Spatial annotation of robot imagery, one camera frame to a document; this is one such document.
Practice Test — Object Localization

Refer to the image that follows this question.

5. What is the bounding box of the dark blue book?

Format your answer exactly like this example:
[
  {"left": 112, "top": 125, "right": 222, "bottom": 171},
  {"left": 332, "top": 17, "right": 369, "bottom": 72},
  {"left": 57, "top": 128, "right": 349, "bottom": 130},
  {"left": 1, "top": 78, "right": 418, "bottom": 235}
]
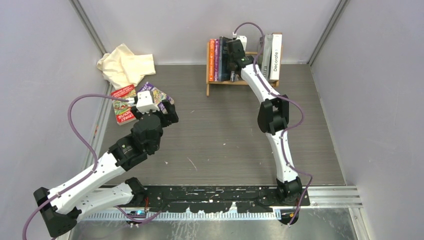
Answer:
[{"left": 218, "top": 36, "right": 231, "bottom": 82}]

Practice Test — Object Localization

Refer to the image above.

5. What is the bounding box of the grey ianra book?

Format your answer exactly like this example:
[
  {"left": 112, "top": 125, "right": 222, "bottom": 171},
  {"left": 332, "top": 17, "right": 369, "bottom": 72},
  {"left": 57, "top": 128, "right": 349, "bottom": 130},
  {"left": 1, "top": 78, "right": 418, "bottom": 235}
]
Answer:
[{"left": 258, "top": 34, "right": 273, "bottom": 81}]

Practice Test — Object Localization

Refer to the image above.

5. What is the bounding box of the purple cartoon book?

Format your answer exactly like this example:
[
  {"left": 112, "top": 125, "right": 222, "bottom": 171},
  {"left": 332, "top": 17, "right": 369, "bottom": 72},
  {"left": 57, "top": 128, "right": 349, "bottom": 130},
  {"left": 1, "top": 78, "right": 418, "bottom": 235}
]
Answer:
[{"left": 213, "top": 38, "right": 220, "bottom": 82}]

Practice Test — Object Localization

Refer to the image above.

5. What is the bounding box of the red treehouse book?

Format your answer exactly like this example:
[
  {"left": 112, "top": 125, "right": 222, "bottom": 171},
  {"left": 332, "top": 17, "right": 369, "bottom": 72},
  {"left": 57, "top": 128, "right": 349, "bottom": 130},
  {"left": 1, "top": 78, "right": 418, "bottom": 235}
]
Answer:
[{"left": 110, "top": 84, "right": 137, "bottom": 126}]

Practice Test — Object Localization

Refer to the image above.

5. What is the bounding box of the purple yellow treehouse book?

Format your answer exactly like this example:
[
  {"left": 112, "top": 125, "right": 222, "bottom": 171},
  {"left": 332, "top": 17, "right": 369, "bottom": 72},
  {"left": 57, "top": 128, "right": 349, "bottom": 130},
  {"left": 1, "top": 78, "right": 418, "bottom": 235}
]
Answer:
[{"left": 137, "top": 82, "right": 175, "bottom": 114}]

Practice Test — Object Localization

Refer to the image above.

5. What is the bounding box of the wooden book rack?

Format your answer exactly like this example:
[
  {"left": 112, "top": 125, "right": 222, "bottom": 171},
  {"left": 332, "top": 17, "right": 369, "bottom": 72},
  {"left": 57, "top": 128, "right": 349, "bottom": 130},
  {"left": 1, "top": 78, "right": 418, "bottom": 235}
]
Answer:
[{"left": 206, "top": 42, "right": 283, "bottom": 96}]

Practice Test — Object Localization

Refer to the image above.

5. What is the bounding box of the white Decorate book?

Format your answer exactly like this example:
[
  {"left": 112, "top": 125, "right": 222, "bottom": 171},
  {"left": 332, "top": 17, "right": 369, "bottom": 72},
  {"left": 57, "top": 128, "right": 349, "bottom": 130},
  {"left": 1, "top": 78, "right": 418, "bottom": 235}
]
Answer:
[{"left": 269, "top": 32, "right": 283, "bottom": 82}]

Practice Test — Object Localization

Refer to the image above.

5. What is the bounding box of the floral white book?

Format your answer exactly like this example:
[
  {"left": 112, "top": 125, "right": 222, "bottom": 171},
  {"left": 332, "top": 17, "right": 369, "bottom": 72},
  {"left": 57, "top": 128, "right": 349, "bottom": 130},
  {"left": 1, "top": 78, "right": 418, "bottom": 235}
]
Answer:
[{"left": 229, "top": 70, "right": 238, "bottom": 82}]

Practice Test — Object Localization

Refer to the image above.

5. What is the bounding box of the orange treehouse book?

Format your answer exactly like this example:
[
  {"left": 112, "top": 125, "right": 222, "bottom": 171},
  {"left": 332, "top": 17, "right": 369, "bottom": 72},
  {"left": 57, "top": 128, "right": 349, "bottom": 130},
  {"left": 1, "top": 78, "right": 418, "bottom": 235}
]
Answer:
[{"left": 208, "top": 39, "right": 216, "bottom": 82}]

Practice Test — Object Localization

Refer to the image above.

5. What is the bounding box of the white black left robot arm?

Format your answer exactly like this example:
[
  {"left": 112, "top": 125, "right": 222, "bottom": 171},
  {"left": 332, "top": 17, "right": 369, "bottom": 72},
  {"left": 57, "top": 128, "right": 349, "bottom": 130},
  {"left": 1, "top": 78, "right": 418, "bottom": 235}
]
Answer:
[{"left": 33, "top": 99, "right": 179, "bottom": 239}]

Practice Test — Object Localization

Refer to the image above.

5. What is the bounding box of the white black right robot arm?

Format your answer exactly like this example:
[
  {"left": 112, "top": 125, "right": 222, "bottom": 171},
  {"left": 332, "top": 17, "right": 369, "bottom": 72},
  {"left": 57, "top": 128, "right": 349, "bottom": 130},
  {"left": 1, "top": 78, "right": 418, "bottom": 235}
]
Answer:
[{"left": 226, "top": 38, "right": 303, "bottom": 206}]

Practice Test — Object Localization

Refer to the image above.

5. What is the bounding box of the cream cloth bag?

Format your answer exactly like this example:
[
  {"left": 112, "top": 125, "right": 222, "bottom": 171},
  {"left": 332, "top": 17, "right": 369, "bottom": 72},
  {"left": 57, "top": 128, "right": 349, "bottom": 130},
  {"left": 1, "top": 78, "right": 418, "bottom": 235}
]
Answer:
[{"left": 96, "top": 43, "right": 156, "bottom": 90}]

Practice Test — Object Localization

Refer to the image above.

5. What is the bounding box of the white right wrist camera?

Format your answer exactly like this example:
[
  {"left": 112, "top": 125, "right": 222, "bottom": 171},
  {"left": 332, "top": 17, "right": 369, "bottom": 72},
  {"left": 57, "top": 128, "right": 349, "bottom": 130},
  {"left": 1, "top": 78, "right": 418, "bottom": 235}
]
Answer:
[{"left": 232, "top": 32, "right": 248, "bottom": 51}]

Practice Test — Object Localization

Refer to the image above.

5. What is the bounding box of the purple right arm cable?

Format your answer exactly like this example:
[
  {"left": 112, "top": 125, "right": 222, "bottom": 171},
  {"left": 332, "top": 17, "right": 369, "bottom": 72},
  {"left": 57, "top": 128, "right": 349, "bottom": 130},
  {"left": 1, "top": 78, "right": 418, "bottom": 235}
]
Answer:
[{"left": 233, "top": 22, "right": 314, "bottom": 227}]

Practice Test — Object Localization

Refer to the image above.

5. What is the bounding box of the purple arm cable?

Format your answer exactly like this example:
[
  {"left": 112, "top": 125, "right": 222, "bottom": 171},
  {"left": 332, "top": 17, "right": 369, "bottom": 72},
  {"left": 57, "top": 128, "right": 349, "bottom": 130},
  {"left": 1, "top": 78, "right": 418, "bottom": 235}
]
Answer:
[
  {"left": 233, "top": 22, "right": 314, "bottom": 227},
  {"left": 21, "top": 94, "right": 167, "bottom": 240}
]

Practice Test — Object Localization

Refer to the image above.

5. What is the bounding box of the black mounting base plate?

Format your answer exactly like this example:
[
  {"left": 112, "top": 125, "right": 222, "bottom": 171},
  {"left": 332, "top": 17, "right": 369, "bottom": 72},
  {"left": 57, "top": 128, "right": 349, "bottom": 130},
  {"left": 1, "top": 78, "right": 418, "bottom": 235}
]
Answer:
[{"left": 124, "top": 185, "right": 310, "bottom": 224}]

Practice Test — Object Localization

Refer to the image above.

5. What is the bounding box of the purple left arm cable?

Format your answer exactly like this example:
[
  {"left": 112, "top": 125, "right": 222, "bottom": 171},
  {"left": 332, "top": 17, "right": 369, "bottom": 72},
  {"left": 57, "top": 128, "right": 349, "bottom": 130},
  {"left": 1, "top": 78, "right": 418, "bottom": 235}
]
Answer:
[{"left": 21, "top": 94, "right": 167, "bottom": 240}]

